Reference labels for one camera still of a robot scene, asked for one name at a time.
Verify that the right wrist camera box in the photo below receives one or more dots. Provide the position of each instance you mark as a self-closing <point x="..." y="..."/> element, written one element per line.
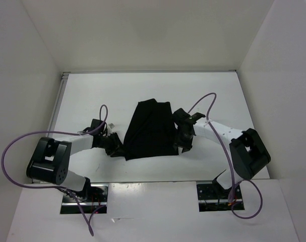
<point x="179" y="116"/>

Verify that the black skirt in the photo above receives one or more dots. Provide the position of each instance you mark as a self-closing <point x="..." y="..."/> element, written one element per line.
<point x="151" y="131"/>

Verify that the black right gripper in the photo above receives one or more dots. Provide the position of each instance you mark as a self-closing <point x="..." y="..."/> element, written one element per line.
<point x="187" y="145"/>

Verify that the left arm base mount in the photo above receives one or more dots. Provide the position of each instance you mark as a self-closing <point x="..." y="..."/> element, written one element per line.
<point x="97" y="202"/>

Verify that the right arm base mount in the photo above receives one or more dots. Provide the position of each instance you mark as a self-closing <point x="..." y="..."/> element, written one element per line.
<point x="212" y="198"/>

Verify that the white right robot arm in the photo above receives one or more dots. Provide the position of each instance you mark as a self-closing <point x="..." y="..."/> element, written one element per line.
<point x="245" y="149"/>

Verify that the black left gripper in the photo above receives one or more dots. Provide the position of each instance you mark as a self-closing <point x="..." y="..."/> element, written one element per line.
<point x="115" y="140"/>

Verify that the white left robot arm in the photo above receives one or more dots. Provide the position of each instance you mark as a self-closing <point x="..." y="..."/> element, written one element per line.
<point x="50" y="160"/>

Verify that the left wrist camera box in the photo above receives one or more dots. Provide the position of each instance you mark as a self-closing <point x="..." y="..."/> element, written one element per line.
<point x="101" y="128"/>

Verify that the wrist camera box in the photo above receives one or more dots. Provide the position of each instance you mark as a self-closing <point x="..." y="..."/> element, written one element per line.
<point x="179" y="116"/>
<point x="101" y="128"/>

